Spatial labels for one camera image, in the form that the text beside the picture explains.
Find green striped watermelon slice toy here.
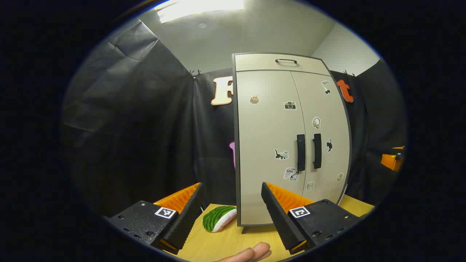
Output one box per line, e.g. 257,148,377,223
202,206,237,233

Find beige cabinet drawer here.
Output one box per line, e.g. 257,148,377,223
235,53,331,76

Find cabinet door with camera sticker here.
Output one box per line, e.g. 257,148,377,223
236,70,307,227

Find cabinet door with headphone sticker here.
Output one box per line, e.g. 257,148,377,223
291,70,351,205

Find black backdrop cloth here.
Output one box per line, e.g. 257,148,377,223
62,18,406,219

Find beige double-door shoe cabinet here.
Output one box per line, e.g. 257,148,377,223
232,53,352,234

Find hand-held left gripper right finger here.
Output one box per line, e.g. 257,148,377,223
261,182,368,255

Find ceiling light panel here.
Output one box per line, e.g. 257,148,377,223
157,0,244,24

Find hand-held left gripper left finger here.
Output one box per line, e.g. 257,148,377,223
104,182,204,255

